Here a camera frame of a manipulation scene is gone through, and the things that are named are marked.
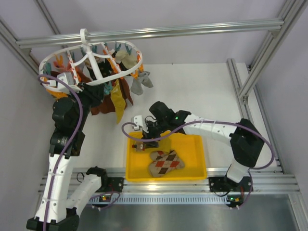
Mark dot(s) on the teal clothes peg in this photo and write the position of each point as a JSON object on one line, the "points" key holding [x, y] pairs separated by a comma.
{"points": [[107, 87]]}

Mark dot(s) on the yellow plastic bin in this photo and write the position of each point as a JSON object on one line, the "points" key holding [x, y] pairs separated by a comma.
{"points": [[188, 147]]}

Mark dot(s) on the mustard yellow sock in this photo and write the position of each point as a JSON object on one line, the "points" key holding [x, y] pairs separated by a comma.
{"points": [[118, 101]]}

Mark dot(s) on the orange clothes peg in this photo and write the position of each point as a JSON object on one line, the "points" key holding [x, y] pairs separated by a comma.
{"points": [[136, 73]]}

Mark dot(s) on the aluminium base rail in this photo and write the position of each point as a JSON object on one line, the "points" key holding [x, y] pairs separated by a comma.
{"points": [[267, 181]]}

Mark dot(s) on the black striped hanging sock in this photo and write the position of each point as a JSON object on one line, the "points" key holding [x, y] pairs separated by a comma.
{"points": [[104, 67]]}

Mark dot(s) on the pink hanging sock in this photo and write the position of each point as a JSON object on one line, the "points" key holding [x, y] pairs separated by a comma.
{"points": [[61, 68]]}

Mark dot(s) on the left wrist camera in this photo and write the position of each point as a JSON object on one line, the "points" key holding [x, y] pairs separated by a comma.
{"points": [[65, 79]]}

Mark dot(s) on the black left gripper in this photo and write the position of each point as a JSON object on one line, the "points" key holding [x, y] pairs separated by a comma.
{"points": [[95, 92]]}

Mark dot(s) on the white round sock hanger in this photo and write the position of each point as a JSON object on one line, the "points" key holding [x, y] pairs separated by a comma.
{"points": [[90, 54]]}

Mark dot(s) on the aluminium top crossbar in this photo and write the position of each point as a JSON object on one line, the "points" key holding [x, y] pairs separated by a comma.
{"points": [[151, 33]]}

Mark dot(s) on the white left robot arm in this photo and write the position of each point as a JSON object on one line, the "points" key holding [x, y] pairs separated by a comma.
{"points": [[58, 211]]}

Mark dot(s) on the aluminium right frame post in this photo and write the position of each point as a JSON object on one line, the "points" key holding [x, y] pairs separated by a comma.
{"points": [[289, 13]]}

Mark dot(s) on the brown hanging sock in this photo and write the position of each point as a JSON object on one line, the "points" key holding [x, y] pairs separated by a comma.
{"points": [[107, 106]]}

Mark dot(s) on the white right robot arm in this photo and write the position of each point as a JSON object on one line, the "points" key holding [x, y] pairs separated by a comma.
{"points": [[242, 137]]}

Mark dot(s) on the cream hanging sock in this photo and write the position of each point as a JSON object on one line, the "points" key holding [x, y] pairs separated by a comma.
{"points": [[123, 57]]}

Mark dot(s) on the mustard sock with reindeer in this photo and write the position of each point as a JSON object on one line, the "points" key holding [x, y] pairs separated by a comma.
{"points": [[163, 145]]}

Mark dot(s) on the argyle beige sock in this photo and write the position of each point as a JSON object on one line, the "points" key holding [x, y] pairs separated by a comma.
{"points": [[164, 163]]}

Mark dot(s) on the grey sock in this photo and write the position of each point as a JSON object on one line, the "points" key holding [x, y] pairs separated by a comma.
{"points": [[141, 80]]}

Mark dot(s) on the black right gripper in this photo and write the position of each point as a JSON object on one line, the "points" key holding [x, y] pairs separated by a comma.
{"points": [[148, 134]]}

